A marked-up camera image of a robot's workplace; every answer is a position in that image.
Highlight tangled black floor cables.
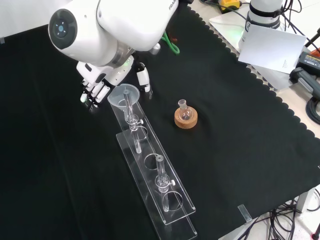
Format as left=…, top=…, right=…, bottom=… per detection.
left=239, top=187, right=320, bottom=240

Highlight black cable at arm base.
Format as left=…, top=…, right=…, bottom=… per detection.
left=279, top=0, right=308, bottom=38

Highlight green cable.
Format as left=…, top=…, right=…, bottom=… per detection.
left=161, top=31, right=181, bottom=55

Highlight clear acrylic funnel stand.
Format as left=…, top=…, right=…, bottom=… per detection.
left=107, top=89, right=198, bottom=240

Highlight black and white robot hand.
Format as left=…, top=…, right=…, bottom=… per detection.
left=76, top=55, right=152, bottom=110

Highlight black tripod pole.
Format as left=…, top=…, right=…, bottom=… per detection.
left=303, top=27, right=320, bottom=51

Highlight cork ring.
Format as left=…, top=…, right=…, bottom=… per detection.
left=174, top=106, right=199, bottom=130

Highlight black and grey handle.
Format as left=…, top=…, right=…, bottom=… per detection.
left=289, top=66, right=320, bottom=97

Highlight black and orange power adapter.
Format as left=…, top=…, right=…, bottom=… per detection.
left=298, top=49, right=320, bottom=73

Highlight coiled black cable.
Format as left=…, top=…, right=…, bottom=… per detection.
left=306, top=96, right=320, bottom=124

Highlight translucent plastic funnel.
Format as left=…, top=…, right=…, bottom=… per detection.
left=107, top=84, right=140, bottom=123

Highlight white card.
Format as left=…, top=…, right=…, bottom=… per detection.
left=237, top=23, right=307, bottom=75

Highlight yellow stop button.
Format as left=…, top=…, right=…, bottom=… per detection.
left=218, top=0, right=243, bottom=14

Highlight pale board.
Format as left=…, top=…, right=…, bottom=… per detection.
left=208, top=9, right=298, bottom=91

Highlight glass round-bottom flask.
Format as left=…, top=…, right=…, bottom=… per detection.
left=177, top=98, right=194, bottom=121

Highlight black cloth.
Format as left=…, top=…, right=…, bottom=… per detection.
left=0, top=4, right=320, bottom=240

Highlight grey table leg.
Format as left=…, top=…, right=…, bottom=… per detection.
left=296, top=191, right=310, bottom=214

